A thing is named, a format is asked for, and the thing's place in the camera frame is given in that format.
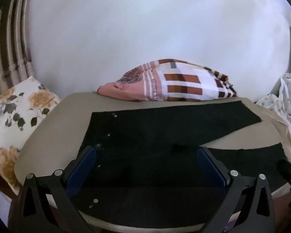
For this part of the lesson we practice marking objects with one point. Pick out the beige bed mattress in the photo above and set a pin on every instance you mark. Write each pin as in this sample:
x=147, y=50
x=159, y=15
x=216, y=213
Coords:
x=63, y=116

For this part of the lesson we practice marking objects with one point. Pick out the black pants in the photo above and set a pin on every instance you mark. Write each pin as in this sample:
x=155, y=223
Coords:
x=148, y=138

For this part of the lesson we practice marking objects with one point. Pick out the striped curtain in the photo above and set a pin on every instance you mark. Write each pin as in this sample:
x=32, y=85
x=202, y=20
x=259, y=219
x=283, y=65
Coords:
x=12, y=53

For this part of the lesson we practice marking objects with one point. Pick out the white floral pillow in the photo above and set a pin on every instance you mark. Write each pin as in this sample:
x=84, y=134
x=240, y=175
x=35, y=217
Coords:
x=14, y=116

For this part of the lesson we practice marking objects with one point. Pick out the white dotted cloth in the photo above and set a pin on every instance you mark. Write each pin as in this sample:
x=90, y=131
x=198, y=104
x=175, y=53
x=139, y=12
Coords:
x=286, y=102

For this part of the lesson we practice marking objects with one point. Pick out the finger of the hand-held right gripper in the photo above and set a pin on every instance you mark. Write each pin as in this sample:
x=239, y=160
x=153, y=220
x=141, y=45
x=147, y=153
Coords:
x=286, y=169

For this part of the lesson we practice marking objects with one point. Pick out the pink brown checked pillow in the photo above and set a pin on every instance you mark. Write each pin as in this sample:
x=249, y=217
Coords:
x=184, y=85

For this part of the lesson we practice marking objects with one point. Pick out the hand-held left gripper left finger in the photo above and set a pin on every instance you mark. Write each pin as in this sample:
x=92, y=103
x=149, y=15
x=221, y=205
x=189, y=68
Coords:
x=82, y=170

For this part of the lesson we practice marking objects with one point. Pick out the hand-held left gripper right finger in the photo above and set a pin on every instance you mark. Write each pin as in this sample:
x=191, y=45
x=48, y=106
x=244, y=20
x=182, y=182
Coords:
x=211, y=167

